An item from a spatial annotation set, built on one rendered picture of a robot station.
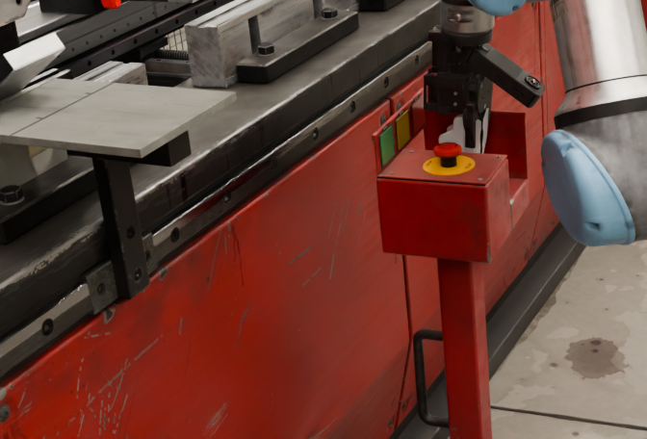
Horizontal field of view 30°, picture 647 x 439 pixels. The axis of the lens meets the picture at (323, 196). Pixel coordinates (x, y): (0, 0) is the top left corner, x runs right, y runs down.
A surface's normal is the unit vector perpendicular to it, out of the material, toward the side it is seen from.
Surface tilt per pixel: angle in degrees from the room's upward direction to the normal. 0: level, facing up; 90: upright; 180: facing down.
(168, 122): 0
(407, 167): 0
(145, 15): 90
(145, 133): 0
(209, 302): 90
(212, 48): 90
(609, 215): 97
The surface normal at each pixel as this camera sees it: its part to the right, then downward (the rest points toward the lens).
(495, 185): 0.91, 0.07
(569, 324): -0.10, -0.92
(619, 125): -0.18, -0.04
